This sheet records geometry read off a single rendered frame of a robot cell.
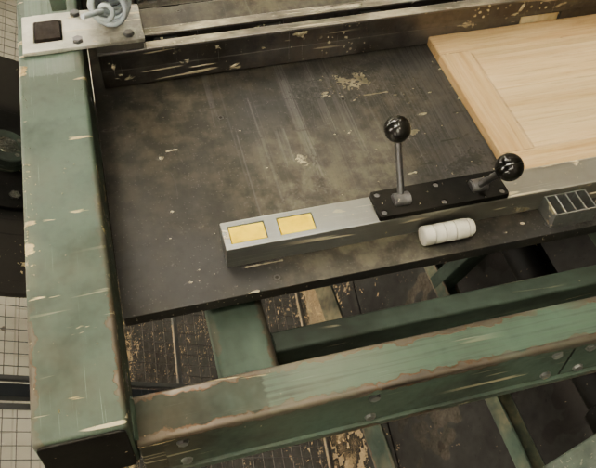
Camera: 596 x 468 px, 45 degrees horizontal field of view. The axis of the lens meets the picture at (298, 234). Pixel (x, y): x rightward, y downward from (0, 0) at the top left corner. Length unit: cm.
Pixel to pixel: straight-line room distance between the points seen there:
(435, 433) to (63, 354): 236
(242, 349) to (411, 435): 223
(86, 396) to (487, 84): 85
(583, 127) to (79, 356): 87
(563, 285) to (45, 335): 73
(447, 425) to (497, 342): 210
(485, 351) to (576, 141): 47
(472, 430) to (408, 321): 191
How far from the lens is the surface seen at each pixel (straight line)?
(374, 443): 214
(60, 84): 118
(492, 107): 128
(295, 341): 101
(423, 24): 139
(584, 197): 117
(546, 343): 95
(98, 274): 91
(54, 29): 127
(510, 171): 98
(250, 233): 100
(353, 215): 103
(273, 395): 86
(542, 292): 113
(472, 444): 294
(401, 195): 104
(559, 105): 132
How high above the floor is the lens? 218
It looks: 33 degrees down
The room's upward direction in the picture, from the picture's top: 79 degrees counter-clockwise
